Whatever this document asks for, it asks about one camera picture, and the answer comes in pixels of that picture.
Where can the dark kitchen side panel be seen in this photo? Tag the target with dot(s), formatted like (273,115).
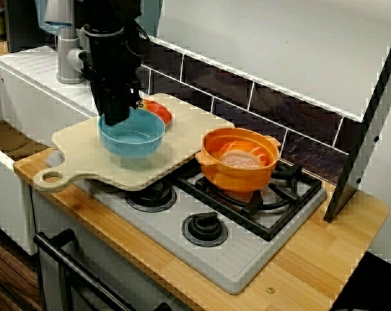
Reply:
(347,181)

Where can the black burner grate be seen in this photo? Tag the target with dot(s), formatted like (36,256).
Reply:
(279,223)

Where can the black background box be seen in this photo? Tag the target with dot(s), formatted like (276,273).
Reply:
(24,26)

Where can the grey toy faucet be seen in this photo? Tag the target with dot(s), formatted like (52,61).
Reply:
(66,64)

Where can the red plate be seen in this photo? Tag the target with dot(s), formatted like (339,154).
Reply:
(160,111)

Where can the pale wooden cutting board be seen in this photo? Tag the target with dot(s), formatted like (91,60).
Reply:
(75,142)

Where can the grey toy stove plate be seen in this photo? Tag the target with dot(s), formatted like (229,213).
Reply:
(247,265)

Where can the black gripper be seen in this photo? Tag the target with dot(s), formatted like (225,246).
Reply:
(111,58)

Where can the brass countertop screw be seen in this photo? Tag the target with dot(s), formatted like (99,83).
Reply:
(271,290)

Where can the salmon sushi toy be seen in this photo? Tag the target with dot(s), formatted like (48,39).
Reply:
(237,158)

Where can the white toy oven front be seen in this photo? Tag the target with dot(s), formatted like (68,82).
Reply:
(50,285)

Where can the light blue bowl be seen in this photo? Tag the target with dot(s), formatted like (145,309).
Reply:
(130,142)

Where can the black stove knob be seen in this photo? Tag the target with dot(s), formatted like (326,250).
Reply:
(153,201)
(203,228)

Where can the white sink unit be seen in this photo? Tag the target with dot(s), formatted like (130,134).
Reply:
(37,97)

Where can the orange toy pot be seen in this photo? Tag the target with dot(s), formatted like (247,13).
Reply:
(234,179)

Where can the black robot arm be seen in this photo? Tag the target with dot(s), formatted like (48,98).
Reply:
(124,13)

